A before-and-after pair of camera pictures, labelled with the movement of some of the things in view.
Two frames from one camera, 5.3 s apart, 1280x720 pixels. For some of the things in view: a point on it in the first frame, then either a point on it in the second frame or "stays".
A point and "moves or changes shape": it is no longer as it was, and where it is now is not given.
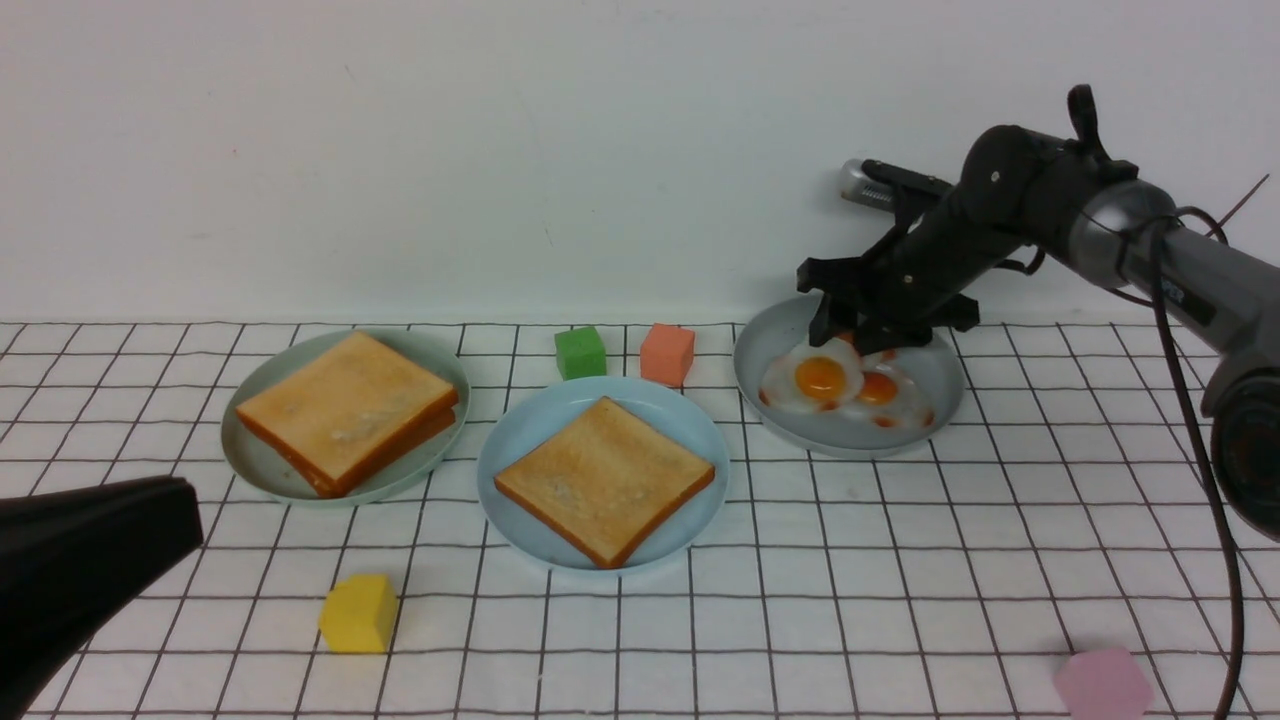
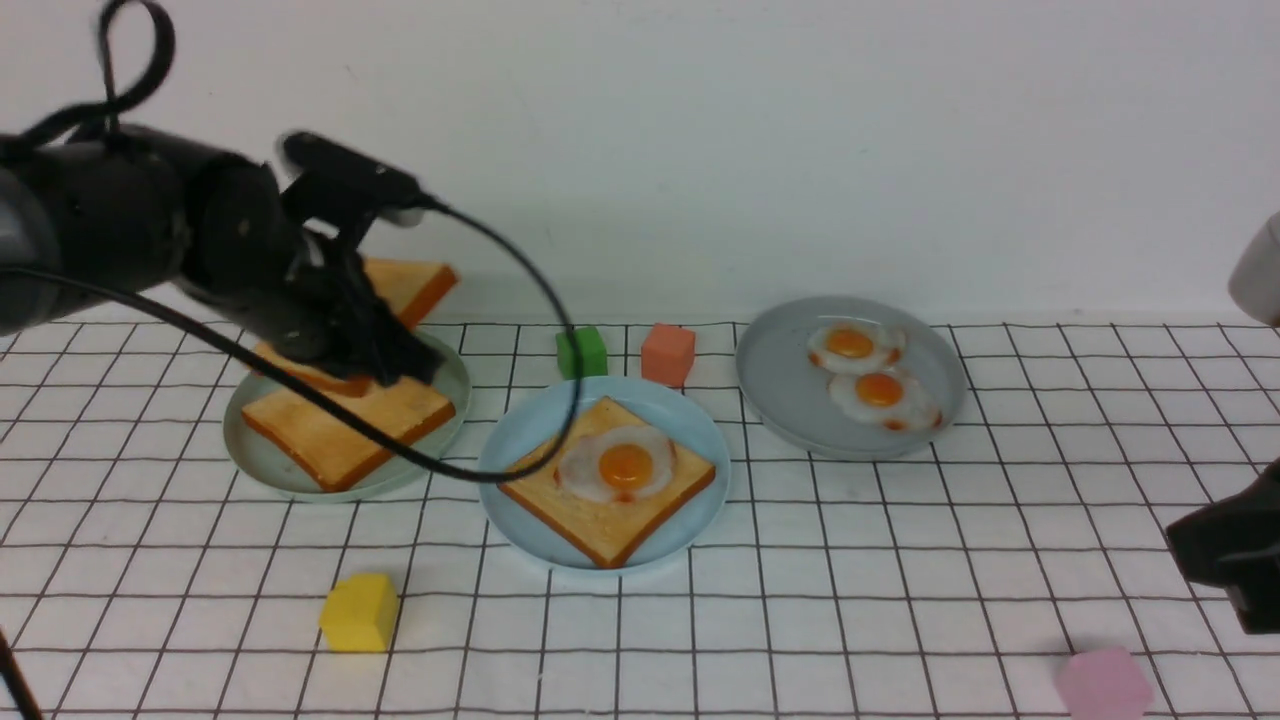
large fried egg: (816, 378) to (618, 463)
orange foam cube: (666, 354) stays
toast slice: (606, 481) stays
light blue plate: (530, 416) stays
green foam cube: (580, 353) stays
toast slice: (348, 406) moves or changes shape
